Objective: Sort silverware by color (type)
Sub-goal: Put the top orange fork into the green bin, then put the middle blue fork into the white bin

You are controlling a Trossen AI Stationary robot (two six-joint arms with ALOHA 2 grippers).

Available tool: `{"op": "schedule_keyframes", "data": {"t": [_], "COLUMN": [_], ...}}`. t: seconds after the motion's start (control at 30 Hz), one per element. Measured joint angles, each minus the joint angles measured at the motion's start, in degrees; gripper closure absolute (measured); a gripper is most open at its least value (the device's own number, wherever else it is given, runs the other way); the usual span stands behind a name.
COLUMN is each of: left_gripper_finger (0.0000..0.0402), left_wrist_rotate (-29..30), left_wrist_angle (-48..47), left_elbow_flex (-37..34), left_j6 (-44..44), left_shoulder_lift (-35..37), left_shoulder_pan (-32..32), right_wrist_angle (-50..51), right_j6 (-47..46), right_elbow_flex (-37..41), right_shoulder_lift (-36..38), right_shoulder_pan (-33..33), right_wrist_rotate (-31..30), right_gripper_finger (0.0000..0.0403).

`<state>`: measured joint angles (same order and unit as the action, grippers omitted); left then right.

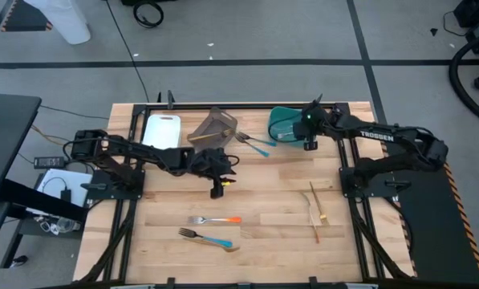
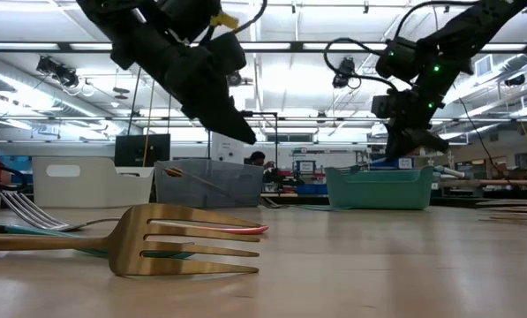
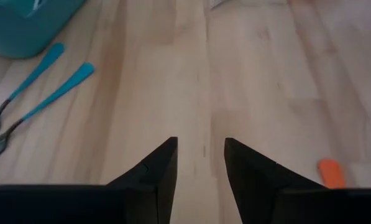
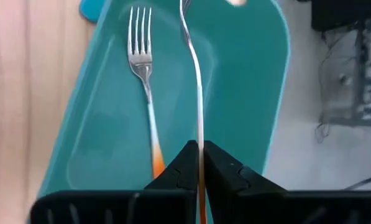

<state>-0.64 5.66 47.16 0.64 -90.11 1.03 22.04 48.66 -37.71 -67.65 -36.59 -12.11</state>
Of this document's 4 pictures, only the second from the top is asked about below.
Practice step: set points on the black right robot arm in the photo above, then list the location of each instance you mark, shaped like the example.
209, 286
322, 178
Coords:
466, 26

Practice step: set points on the round black ceiling fixture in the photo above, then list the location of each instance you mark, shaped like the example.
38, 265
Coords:
235, 79

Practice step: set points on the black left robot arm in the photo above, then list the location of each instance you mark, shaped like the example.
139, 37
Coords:
113, 13

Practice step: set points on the copper-coloured utensil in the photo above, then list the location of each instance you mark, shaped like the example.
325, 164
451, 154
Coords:
506, 216

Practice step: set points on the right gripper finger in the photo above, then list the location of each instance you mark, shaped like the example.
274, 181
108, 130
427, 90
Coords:
428, 141
394, 146

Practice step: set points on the black monitor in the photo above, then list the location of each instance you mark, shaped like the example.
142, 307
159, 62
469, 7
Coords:
135, 150

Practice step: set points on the blue crate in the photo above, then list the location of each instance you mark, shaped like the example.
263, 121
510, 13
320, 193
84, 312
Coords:
311, 189

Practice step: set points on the grey translucent plastic bin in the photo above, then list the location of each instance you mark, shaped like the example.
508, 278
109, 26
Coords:
210, 190

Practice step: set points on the teal plastic bin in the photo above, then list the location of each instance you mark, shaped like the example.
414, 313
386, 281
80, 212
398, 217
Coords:
380, 192

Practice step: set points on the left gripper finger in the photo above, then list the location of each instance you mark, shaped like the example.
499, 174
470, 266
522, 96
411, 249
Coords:
228, 123

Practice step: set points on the blue storage bins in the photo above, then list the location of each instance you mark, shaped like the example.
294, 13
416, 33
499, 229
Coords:
404, 163

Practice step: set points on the white plastic bin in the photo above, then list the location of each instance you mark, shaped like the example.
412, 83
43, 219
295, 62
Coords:
86, 185

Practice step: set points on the gold spoon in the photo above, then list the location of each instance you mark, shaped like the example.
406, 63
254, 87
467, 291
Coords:
173, 172

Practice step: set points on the person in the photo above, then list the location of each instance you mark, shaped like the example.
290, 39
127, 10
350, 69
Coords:
258, 158

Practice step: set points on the black ceiling camera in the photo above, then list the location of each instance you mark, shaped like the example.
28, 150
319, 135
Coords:
57, 70
343, 73

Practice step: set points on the black overhead frame bar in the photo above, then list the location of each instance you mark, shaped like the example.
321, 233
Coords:
298, 46

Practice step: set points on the gold utensil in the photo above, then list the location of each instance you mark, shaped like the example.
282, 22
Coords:
506, 204

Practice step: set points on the framed sign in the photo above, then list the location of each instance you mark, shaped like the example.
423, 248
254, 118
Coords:
306, 166

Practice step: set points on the gold fork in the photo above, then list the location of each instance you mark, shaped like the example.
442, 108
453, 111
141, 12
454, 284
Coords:
126, 247

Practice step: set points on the black aluminium table frame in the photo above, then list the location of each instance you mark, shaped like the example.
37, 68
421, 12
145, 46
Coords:
457, 202

